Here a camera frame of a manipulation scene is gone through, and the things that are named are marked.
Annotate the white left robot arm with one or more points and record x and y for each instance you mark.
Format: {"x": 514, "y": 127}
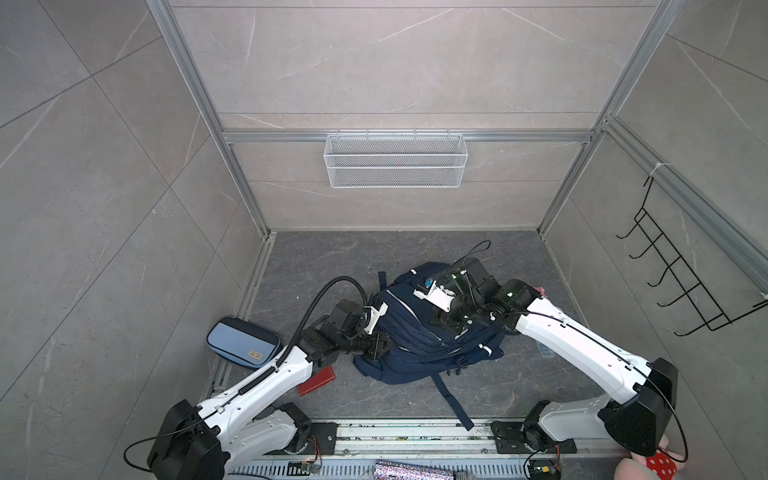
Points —
{"x": 220, "y": 434}

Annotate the red wallet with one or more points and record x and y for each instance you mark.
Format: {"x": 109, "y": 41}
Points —
{"x": 323, "y": 377}

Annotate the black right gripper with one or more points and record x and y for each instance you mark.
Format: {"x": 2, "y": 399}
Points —
{"x": 446, "y": 323}

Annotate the pink plush toy red heart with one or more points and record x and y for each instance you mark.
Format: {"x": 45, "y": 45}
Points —
{"x": 657, "y": 467}

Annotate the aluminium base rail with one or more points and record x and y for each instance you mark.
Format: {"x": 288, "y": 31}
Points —
{"x": 351, "y": 449}

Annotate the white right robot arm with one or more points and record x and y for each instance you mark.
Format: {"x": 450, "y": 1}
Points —
{"x": 638, "y": 398}

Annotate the navy blue student backpack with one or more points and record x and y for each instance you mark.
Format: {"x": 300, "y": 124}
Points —
{"x": 421, "y": 350}

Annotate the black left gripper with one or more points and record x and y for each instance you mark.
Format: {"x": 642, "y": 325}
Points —
{"x": 378, "y": 346}

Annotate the white wire mesh basket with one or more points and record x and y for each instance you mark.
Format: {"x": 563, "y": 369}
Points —
{"x": 395, "y": 160}

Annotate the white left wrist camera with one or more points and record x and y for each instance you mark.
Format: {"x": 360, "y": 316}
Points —
{"x": 372, "y": 314}

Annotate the purple glitter microphone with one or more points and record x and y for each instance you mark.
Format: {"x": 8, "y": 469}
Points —
{"x": 386, "y": 470}

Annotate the clear plastic ruler case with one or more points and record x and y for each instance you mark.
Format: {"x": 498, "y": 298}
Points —
{"x": 545, "y": 351}

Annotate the black wall hook rack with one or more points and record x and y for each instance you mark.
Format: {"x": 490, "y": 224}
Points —
{"x": 707, "y": 309}

